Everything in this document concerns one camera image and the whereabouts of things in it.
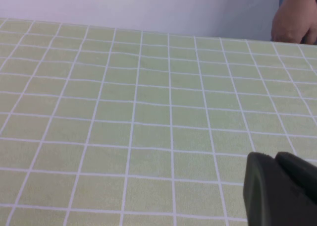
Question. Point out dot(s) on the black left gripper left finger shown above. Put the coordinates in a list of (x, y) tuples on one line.
[(265, 193)]

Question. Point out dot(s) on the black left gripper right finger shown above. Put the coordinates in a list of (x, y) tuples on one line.
[(297, 171)]

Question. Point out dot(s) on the person's right hand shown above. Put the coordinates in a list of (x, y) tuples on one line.
[(292, 25)]

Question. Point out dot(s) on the green checkered tablecloth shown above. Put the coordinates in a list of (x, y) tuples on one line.
[(138, 127)]

